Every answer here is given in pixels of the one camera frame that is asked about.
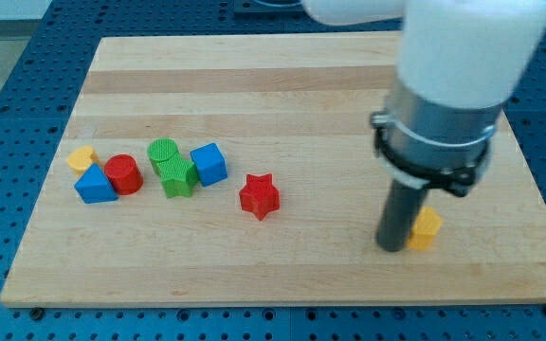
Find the wooden board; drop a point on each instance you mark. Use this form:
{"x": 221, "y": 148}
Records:
{"x": 238, "y": 170}

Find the black cylindrical pointer rod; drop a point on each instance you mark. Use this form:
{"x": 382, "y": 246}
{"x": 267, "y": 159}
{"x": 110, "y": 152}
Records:
{"x": 402, "y": 206}

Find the blue perforated table plate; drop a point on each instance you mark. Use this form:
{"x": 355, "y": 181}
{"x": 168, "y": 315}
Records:
{"x": 36, "y": 100}

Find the blue cube block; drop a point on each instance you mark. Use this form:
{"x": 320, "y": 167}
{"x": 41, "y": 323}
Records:
{"x": 210, "y": 163}

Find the red star block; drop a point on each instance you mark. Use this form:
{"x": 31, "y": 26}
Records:
{"x": 259, "y": 195}

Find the red cylinder block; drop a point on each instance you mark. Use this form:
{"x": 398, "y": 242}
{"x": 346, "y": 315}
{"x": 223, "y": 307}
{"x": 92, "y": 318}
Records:
{"x": 123, "y": 173}

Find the green cylinder block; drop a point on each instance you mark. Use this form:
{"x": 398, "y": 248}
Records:
{"x": 161, "y": 150}

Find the yellow heart block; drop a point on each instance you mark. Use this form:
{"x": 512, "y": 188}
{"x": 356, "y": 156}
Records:
{"x": 82, "y": 159}

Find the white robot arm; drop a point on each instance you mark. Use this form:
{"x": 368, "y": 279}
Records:
{"x": 458, "y": 62}

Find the yellow pentagon block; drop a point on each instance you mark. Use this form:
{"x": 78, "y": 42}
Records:
{"x": 425, "y": 229}

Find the blue triangle block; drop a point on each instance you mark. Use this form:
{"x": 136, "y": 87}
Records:
{"x": 94, "y": 187}

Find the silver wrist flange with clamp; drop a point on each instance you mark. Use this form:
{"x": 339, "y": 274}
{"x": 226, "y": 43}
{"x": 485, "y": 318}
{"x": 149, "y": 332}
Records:
{"x": 428, "y": 145}

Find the green star block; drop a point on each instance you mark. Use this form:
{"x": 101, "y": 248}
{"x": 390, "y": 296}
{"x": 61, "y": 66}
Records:
{"x": 178, "y": 176}

